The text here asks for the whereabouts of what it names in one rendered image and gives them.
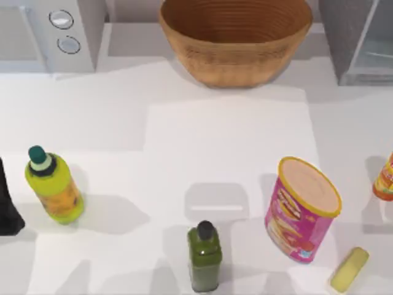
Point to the orange bottle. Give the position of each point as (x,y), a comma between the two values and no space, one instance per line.
(385,181)

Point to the yellow-green bottle with green cap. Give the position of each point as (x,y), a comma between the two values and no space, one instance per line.
(55,190)

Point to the silver microwave knob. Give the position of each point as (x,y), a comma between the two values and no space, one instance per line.
(68,44)
(61,19)

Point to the pale microwave oven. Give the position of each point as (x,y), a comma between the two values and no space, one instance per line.
(46,33)

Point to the brown woven basket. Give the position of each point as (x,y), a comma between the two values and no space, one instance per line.
(236,52)

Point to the dark green bottle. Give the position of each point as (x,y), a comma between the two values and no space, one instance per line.
(205,261)

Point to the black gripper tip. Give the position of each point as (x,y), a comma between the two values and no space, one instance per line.
(6,209)

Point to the yellow-green bar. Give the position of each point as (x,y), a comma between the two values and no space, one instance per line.
(349,269)

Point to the pink can with yellow rim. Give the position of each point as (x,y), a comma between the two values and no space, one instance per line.
(302,215)

